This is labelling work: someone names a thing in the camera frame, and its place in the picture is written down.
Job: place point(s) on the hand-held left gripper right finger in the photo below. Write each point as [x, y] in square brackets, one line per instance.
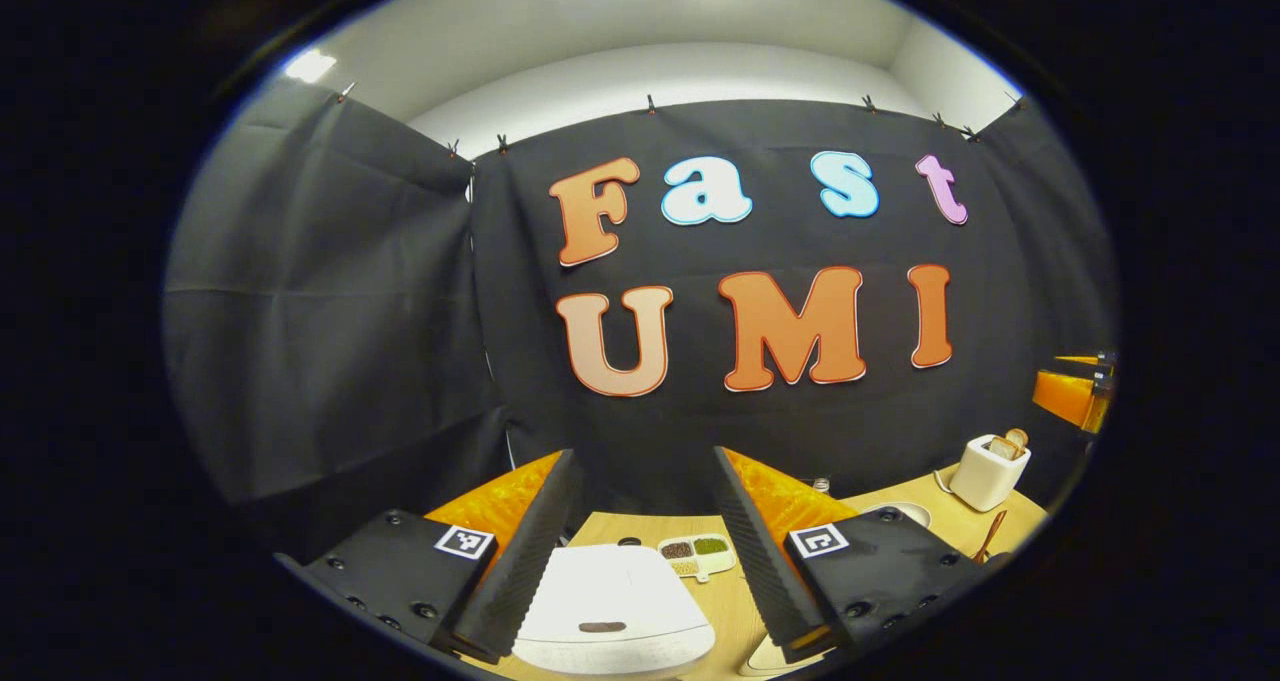
[765, 551]

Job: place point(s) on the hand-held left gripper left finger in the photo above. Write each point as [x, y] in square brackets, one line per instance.
[520, 571]

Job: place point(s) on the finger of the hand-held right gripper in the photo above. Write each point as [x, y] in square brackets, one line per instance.
[1085, 360]
[1065, 396]

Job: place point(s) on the white rice cooker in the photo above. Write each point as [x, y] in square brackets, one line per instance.
[610, 591]

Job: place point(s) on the brown wooden spoon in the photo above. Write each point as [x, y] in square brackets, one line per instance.
[992, 536]

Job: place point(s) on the toast bread slice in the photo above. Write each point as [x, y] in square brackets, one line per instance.
[1000, 448]
[1018, 439]

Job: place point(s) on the white divided bean dish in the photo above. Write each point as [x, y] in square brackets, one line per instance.
[700, 561]

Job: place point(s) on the white toaster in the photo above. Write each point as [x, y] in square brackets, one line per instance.
[985, 481]

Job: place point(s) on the round white plate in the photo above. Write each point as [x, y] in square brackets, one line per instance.
[905, 509]

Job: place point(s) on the small ceiling light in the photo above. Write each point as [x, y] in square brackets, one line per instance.
[310, 65]

